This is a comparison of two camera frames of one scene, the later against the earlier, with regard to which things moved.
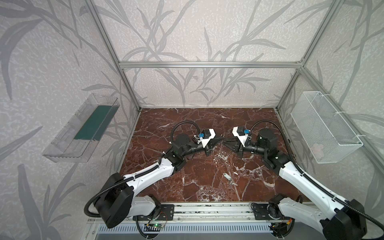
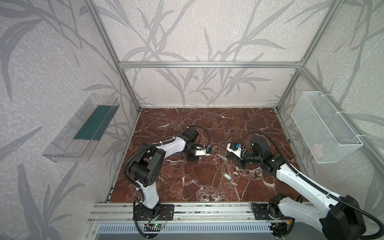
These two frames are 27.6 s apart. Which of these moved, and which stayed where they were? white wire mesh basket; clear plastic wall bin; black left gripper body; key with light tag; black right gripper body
Moved: black right gripper body; black left gripper body
Stayed: white wire mesh basket; clear plastic wall bin; key with light tag
